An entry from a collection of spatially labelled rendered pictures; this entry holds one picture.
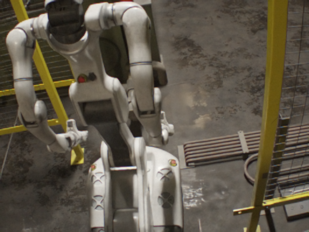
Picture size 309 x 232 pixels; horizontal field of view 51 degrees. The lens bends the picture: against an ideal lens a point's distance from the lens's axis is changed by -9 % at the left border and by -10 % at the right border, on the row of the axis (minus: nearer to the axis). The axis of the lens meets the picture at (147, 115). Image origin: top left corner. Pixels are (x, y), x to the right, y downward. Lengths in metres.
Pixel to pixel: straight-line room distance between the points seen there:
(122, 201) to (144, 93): 0.80
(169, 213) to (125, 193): 0.29
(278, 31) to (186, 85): 2.11
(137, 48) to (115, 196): 0.93
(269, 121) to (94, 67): 0.68
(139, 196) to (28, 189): 1.14
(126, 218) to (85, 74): 0.82
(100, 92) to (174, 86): 1.75
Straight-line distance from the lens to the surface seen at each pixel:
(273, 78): 1.16
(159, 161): 2.06
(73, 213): 2.45
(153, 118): 1.26
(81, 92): 1.43
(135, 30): 1.19
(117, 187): 1.89
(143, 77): 1.19
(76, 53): 1.23
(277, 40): 1.08
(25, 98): 1.33
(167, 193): 1.99
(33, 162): 2.87
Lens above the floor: 1.97
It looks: 43 degrees down
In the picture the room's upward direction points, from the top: 13 degrees counter-clockwise
